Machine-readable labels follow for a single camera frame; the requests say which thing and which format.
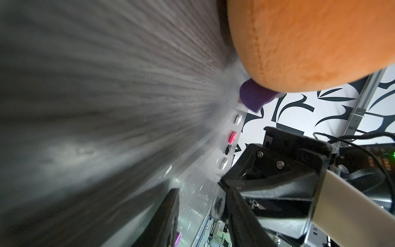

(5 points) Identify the white usb drive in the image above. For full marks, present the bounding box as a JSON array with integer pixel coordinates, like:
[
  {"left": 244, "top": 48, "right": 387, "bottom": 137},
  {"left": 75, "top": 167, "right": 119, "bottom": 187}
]
[{"left": 234, "top": 114, "right": 242, "bottom": 125}]

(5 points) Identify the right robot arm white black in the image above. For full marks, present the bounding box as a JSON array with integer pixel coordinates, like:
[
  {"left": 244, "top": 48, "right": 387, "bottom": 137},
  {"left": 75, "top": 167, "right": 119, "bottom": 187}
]
[{"left": 214, "top": 127, "right": 395, "bottom": 247}]

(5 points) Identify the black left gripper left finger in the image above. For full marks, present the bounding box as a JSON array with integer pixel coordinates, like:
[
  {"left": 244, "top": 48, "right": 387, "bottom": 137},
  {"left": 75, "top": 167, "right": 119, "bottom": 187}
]
[{"left": 133, "top": 188, "right": 180, "bottom": 247}]

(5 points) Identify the purple usb drive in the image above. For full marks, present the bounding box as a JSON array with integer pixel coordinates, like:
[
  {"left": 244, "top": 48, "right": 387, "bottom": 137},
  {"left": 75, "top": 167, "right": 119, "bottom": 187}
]
[{"left": 174, "top": 232, "right": 181, "bottom": 247}]

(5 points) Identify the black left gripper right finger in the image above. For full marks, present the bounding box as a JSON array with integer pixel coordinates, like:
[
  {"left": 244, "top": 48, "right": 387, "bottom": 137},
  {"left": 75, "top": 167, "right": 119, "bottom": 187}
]
[{"left": 218, "top": 180, "right": 276, "bottom": 247}]

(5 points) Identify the orange plush fish toy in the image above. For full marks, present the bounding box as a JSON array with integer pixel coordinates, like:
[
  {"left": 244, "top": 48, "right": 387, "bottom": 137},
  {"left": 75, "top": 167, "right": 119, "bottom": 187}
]
[{"left": 226, "top": 1, "right": 395, "bottom": 112}]

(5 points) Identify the pink usb drive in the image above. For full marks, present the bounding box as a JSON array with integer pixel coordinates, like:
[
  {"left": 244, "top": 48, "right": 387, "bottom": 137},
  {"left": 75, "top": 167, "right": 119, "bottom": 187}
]
[{"left": 228, "top": 131, "right": 238, "bottom": 145}]

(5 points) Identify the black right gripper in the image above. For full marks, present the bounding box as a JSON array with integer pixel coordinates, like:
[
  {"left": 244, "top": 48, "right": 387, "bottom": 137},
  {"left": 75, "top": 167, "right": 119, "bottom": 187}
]
[{"left": 220, "top": 127, "right": 333, "bottom": 239}]

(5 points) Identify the black usb drive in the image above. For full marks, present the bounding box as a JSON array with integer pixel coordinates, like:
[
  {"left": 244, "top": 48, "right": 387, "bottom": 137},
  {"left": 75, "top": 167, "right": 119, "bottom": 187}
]
[{"left": 225, "top": 145, "right": 232, "bottom": 155}]

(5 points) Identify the white paper tag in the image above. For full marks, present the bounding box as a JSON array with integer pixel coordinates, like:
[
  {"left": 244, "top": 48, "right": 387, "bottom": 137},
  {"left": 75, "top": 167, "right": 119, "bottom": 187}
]
[{"left": 220, "top": 157, "right": 228, "bottom": 170}]

